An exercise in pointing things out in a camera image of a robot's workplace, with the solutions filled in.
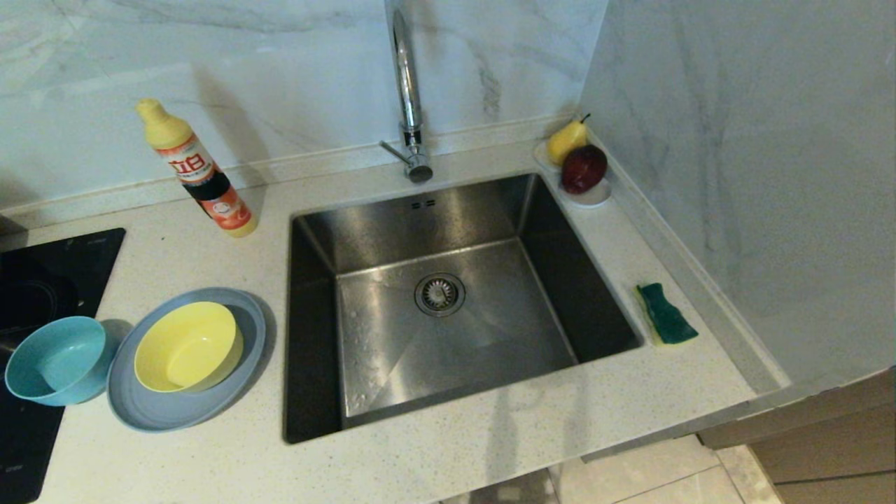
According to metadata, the black induction cooktop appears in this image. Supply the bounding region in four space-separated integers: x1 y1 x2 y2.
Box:
0 227 127 504

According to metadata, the metal sink drain strainer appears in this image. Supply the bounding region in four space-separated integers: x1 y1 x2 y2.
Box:
414 272 466 317

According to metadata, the red apple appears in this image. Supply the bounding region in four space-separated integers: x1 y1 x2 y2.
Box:
561 144 608 195

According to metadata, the grey-blue plate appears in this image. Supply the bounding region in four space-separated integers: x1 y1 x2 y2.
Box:
106 287 267 433

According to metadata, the chrome kitchen faucet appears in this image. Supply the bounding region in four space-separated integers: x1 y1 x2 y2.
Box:
379 0 434 184

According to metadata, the green and yellow sponge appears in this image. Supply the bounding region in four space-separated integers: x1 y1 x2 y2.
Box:
636 282 699 346

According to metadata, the stainless steel sink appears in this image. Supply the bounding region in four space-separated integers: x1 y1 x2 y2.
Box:
283 171 645 445

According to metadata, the orange dish soap bottle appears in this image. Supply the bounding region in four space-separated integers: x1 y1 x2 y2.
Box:
136 98 259 237

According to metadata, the small white dish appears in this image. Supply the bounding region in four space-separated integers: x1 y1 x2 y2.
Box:
533 139 613 209

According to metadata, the wooden cabinet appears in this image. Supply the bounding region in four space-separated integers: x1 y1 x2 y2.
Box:
698 367 896 504

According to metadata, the yellow bowl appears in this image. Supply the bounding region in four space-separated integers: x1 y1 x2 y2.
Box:
134 302 244 393

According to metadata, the teal bowl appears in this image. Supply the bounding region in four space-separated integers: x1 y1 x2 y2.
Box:
4 316 115 407

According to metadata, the yellow pear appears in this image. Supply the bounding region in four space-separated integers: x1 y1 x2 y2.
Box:
546 113 592 165

